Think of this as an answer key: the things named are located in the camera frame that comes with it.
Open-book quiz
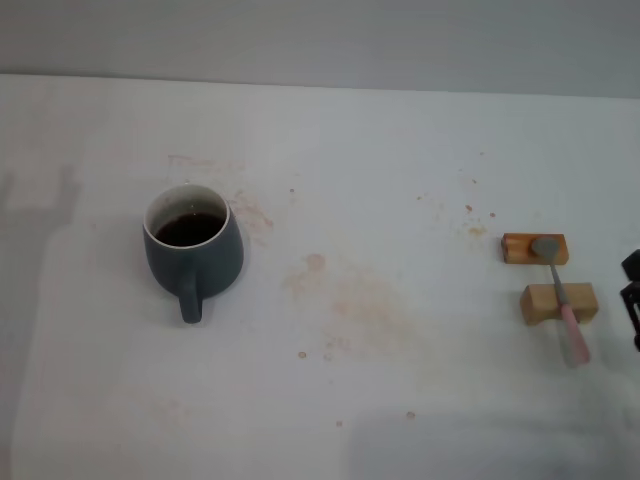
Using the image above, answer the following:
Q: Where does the pink handled grey spoon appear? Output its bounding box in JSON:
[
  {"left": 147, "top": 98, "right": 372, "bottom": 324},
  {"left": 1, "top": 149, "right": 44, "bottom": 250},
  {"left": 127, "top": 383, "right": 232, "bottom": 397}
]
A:
[{"left": 529, "top": 237, "right": 592, "bottom": 369}]

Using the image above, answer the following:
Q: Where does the dark orange wooden block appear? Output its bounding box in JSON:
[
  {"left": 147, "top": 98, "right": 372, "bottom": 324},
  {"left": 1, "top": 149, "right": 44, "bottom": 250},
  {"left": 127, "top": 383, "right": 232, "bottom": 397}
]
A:
[{"left": 501, "top": 232, "right": 571, "bottom": 266}]

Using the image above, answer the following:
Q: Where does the pale notched wooden block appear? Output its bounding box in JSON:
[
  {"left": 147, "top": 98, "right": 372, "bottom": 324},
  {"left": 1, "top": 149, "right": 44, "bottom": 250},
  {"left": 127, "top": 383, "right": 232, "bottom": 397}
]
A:
[{"left": 519, "top": 282, "right": 599, "bottom": 326}]

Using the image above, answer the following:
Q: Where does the grey ceramic coffee cup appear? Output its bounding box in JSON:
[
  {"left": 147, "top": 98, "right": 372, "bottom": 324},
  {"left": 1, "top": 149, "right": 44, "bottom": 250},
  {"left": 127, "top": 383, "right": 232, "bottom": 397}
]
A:
[{"left": 142, "top": 183, "right": 246, "bottom": 325}]

